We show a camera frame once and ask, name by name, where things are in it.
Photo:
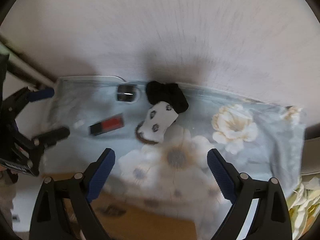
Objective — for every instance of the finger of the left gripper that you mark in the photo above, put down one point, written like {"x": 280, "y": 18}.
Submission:
{"x": 50, "y": 138}
{"x": 41, "y": 94}

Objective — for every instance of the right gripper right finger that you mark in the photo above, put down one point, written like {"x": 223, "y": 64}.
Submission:
{"x": 271, "y": 219}

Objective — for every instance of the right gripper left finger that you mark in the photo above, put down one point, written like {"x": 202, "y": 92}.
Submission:
{"x": 50, "y": 219}

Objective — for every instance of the red and black lipstick box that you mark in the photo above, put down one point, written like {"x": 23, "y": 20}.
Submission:
{"x": 107, "y": 125}

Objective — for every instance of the black fluffy sock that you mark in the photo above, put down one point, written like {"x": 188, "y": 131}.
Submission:
{"x": 167, "y": 92}

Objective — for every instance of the yellow floral blanket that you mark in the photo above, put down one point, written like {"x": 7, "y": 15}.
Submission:
{"x": 303, "y": 205}

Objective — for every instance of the brown cardboard box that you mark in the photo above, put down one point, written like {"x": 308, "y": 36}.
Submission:
{"x": 120, "y": 220}

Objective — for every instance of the floral light blue tablecloth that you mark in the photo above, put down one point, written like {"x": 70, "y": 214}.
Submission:
{"x": 172, "y": 177}

